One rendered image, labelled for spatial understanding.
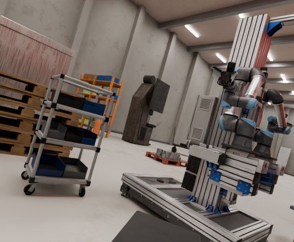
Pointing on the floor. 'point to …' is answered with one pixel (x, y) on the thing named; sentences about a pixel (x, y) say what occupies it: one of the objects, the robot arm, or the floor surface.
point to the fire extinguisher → (96, 126)
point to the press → (144, 110)
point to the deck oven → (23, 58)
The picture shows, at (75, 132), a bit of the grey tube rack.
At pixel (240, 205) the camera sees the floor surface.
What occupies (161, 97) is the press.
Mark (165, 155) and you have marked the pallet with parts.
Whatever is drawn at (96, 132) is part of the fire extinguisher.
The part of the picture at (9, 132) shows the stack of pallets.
